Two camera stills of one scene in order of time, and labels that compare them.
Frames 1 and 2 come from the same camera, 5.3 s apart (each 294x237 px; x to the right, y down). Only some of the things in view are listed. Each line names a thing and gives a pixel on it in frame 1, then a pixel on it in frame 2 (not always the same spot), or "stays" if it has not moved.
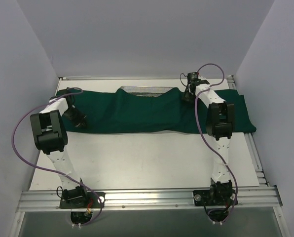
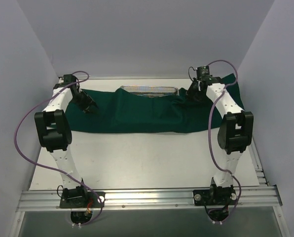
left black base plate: [82, 200] stays
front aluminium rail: [262, 196] stays
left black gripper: [77, 120] -> [88, 104]
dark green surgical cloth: [114, 111] stays
